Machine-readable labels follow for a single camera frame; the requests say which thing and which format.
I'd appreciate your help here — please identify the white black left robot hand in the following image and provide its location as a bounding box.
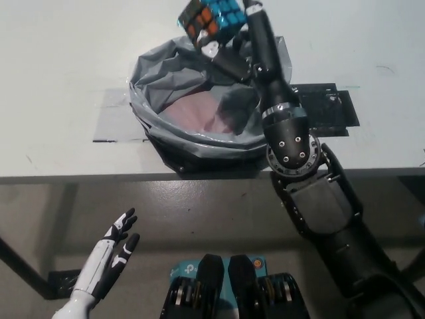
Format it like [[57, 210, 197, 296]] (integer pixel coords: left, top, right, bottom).
[[73, 207, 141, 298]]

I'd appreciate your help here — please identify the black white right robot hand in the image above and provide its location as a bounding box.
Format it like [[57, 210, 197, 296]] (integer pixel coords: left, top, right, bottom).
[[197, 0, 296, 112]]

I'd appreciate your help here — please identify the rubik's cube blue orange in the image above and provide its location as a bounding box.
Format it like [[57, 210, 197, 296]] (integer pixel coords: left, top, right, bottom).
[[177, 0, 248, 51]]

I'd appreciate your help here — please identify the black square cube holder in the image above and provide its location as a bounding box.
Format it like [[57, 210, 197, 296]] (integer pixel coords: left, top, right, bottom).
[[290, 81, 361, 137]]

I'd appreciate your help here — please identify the black bag base tray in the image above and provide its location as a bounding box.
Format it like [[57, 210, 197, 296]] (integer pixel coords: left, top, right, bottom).
[[142, 122, 276, 180]]

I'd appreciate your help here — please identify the teal tp-link box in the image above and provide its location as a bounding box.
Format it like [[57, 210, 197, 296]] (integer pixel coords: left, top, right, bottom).
[[171, 255, 266, 300]]

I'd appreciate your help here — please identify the grey plastic-lined bin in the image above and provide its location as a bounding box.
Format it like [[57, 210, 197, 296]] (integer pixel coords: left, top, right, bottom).
[[127, 35, 293, 159]]

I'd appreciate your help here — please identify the black ribbed robot body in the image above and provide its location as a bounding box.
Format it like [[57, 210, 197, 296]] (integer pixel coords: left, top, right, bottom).
[[161, 254, 303, 319]]

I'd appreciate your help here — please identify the clear tape sheet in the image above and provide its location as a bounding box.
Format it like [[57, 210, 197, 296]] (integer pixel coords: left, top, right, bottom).
[[92, 88, 150, 144]]

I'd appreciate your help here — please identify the black table leg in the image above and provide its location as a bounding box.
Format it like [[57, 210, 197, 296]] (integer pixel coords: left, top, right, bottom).
[[396, 247, 425, 283]]

